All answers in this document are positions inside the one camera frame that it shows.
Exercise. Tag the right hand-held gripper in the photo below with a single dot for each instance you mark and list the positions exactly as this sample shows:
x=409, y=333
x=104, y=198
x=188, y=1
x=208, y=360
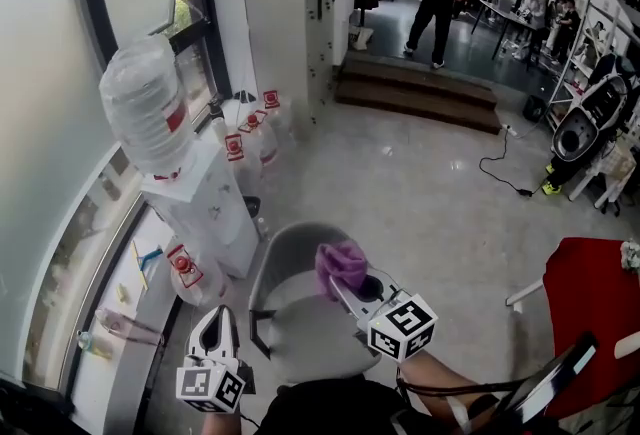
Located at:
x=400, y=325

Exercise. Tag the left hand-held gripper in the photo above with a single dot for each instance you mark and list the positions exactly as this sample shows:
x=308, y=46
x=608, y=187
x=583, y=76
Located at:
x=210, y=385

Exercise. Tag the purple cloth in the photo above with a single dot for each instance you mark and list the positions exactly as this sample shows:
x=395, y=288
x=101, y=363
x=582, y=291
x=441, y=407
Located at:
x=342, y=260

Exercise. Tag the grey chair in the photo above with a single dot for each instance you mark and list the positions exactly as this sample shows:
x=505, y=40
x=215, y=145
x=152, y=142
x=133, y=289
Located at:
x=310, y=323

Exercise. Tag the person's right forearm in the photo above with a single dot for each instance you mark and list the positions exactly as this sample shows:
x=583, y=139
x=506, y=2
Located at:
x=440, y=380

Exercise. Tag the clear jug with red cap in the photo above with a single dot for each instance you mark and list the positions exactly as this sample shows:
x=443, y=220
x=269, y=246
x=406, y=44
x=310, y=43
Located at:
x=242, y=165
x=265, y=138
x=280, y=115
x=195, y=280

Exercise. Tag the clear plastic bottle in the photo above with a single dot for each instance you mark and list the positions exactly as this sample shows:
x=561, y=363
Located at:
x=127, y=325

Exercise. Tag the window squeegee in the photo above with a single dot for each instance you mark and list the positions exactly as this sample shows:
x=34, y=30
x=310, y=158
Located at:
x=142, y=265

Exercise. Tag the yellow sponge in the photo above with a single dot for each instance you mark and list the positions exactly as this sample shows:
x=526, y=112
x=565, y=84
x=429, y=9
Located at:
x=122, y=293

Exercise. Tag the person's black shirt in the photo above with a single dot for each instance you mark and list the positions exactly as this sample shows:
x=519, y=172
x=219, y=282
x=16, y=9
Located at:
x=330, y=405

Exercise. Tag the small blue-capped bottle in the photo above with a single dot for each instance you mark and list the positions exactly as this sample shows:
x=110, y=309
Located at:
x=92, y=343

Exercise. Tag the white water dispenser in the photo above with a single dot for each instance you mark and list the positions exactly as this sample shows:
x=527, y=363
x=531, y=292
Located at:
x=210, y=213

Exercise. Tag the white table leg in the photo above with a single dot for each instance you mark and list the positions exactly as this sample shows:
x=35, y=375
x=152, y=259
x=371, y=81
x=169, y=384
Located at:
x=525, y=294

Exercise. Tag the black flat screen device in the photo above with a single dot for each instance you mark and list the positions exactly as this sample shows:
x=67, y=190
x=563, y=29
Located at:
x=545, y=380

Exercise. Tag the brown wooden steps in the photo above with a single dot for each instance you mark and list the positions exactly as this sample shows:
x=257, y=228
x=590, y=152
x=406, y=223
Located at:
x=415, y=90

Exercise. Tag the white bottle with black cap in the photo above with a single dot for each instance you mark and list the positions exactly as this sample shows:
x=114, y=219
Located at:
x=217, y=125

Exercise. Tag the white power strip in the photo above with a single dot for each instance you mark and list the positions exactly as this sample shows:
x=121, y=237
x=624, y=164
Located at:
x=509, y=129

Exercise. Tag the red tablecloth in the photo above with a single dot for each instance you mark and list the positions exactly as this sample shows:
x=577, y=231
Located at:
x=595, y=293

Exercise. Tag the small black clip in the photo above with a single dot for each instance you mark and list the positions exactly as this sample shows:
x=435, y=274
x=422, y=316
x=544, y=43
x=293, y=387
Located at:
x=245, y=95

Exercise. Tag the large clear water bottle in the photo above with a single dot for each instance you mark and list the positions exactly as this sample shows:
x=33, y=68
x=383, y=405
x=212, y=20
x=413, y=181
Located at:
x=145, y=108

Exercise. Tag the black floor bin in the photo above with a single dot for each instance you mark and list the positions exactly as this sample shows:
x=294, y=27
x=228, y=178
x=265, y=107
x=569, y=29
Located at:
x=534, y=109

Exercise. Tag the white tote bag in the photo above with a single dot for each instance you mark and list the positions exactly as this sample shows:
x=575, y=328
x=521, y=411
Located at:
x=360, y=38

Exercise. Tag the white flower bunch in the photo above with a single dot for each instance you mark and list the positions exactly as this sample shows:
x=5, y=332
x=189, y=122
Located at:
x=631, y=255

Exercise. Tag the black and white machine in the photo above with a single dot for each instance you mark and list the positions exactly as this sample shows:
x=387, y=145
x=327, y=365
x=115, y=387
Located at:
x=580, y=133

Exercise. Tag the grey locker cabinet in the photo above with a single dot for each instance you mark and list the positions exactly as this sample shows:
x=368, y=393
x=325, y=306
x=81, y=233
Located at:
x=320, y=23

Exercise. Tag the black long table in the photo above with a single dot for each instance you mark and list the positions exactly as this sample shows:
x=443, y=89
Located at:
x=505, y=18

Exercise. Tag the white shelf rack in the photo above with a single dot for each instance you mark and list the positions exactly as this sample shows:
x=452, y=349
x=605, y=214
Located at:
x=585, y=48

